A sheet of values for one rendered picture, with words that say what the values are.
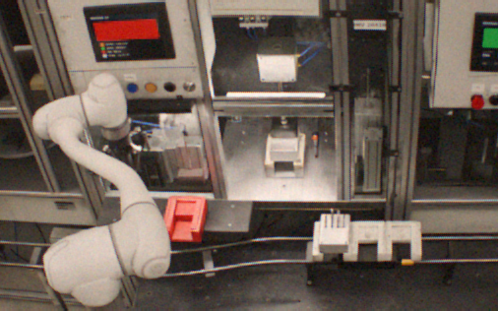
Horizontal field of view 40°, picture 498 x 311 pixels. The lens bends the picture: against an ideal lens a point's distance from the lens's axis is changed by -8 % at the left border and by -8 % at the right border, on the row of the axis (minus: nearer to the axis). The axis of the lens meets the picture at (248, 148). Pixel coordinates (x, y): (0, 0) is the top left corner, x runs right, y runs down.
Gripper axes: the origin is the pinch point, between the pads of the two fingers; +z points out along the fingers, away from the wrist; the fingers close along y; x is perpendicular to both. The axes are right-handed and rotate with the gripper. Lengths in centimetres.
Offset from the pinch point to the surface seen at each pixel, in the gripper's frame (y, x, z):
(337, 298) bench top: -67, 14, 44
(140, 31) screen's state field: -12, -7, -53
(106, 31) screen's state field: -2, -7, -54
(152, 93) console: -10.7, -9.4, -27.3
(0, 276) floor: 107, -33, 112
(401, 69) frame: -86, -11, -36
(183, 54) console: -22.9, -9.3, -42.0
